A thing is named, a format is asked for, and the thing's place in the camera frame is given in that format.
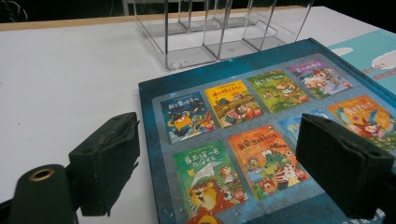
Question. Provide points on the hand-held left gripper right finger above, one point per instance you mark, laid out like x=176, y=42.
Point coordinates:
x=342, y=161

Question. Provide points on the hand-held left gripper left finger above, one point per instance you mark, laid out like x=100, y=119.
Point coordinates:
x=106, y=161

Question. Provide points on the dark blue picture book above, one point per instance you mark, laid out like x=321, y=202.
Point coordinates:
x=149, y=93

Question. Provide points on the light blue picture book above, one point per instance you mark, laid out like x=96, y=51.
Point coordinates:
x=373, y=49

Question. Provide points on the clear acrylic book rack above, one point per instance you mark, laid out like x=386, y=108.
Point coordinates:
x=186, y=56

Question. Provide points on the white table board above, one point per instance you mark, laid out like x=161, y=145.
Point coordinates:
x=62, y=77

